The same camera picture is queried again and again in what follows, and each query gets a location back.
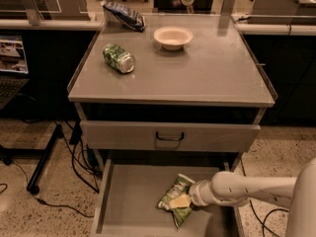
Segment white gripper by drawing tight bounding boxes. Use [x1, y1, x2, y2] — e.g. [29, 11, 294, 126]
[168, 180, 215, 209]

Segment green jalapeno chip bag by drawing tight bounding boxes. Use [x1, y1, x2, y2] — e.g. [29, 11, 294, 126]
[155, 174, 195, 228]

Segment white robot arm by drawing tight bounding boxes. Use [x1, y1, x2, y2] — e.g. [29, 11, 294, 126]
[168, 159, 316, 237]

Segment open grey middle drawer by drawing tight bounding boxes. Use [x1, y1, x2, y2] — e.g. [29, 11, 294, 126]
[91, 159, 244, 237]

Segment grey top drawer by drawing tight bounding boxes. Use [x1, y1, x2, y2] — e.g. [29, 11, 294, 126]
[80, 120, 261, 152]

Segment grey cabinet counter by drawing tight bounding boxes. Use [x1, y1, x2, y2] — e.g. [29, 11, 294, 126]
[69, 14, 275, 108]

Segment blue chip bag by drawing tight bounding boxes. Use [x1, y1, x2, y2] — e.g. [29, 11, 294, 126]
[101, 0, 145, 33]

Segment black stand leg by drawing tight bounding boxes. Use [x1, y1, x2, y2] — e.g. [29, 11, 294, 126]
[27, 124, 63, 195]

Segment green soda can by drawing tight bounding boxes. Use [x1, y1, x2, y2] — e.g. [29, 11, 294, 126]
[103, 43, 135, 74]

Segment white paper bowl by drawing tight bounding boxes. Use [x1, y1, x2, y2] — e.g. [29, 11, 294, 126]
[154, 27, 193, 50]

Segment laptop computer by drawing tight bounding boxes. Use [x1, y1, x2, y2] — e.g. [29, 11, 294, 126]
[0, 32, 29, 110]

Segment black cable on right floor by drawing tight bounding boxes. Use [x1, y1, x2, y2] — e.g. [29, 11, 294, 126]
[239, 157, 290, 237]

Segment black drawer handle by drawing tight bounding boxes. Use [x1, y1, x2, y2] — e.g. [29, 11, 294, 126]
[155, 131, 185, 141]

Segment black cables on left floor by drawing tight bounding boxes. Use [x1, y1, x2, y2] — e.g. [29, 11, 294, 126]
[0, 118, 103, 219]

